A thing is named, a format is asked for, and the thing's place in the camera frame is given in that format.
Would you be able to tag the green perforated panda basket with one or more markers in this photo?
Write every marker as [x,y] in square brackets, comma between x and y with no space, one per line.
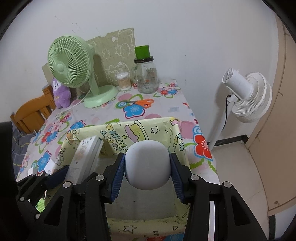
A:
[40,205]

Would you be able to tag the small white charger plug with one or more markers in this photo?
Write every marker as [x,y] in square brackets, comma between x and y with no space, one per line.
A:
[31,171]

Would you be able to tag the purple plush bunny toy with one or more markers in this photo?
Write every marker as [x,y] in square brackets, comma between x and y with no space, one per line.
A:
[61,94]

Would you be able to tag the white standing floor fan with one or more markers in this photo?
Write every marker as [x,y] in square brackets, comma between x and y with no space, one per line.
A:
[249,99]

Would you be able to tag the yellow cartoon fabric storage box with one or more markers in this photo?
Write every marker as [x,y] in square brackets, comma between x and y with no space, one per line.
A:
[147,207]

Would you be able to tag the grey plaid blanket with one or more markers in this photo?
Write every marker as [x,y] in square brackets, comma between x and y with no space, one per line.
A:
[20,143]

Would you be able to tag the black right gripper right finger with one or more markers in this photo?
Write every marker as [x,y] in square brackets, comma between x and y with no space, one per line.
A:
[233,218]

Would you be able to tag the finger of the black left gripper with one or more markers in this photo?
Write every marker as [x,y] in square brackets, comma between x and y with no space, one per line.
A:
[56,178]

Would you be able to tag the cotton swab container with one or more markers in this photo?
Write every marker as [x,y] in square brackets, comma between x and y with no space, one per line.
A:
[123,80]

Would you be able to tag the floral tablecloth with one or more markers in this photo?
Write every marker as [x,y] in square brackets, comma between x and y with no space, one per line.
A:
[130,116]

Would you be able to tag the grey remote control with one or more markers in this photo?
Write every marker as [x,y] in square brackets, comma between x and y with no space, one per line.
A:
[85,160]

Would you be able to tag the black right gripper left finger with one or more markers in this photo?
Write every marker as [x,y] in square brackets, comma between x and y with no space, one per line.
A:
[77,212]

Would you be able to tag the white 45W power adapter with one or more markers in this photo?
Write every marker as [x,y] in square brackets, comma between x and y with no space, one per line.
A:
[50,167]

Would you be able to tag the green desk fan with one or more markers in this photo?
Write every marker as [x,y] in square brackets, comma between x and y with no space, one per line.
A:
[70,60]

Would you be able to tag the glass jar green lid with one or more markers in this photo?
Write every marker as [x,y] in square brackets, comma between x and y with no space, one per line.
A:
[145,71]

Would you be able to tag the beige cartoon cardboard panel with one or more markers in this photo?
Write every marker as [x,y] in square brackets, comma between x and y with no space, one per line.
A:
[114,54]

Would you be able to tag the wooden chair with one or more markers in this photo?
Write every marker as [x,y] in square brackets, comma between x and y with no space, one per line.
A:
[32,115]

